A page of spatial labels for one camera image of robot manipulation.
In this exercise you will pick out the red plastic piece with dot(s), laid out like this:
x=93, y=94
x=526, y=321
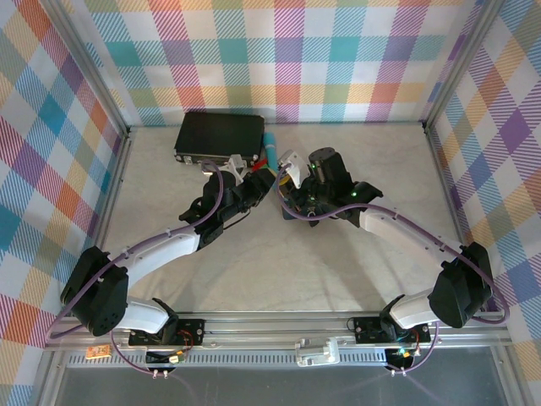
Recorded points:
x=260, y=164

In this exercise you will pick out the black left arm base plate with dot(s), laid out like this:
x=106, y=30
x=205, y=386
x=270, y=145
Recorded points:
x=190, y=332

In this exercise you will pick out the aluminium frame post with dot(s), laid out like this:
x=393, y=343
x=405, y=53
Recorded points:
x=91, y=69
x=458, y=63

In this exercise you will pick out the silver metal bracket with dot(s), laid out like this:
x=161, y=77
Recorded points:
x=317, y=351

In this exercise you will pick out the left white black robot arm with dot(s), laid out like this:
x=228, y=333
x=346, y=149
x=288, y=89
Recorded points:
x=143, y=258

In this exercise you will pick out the teal cylinder pen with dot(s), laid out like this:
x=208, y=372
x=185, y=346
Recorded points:
x=271, y=150

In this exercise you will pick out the blue plastic piece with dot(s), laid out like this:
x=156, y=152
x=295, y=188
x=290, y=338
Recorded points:
x=289, y=215

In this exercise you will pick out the aluminium frame rail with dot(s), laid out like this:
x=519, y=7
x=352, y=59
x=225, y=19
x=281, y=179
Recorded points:
x=262, y=327

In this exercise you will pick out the orange tag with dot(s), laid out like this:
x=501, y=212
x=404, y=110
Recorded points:
x=98, y=352

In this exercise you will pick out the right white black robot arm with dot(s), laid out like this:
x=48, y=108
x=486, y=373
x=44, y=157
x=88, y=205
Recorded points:
x=406, y=237

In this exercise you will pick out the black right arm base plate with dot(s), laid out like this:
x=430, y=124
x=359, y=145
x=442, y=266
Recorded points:
x=367, y=330

